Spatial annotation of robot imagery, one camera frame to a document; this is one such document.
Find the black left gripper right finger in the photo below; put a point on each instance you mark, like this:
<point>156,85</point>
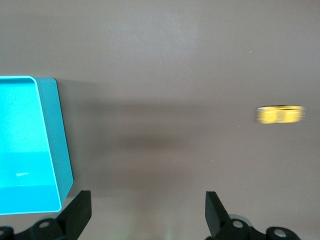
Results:
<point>217,220</point>

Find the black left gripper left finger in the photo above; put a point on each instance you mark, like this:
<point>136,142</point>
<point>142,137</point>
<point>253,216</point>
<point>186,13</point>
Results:
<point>72,215</point>

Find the yellow beetle toy car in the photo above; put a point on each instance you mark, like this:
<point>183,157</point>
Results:
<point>280,115</point>

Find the teal plastic bin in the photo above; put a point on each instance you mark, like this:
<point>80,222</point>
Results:
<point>25,145</point>

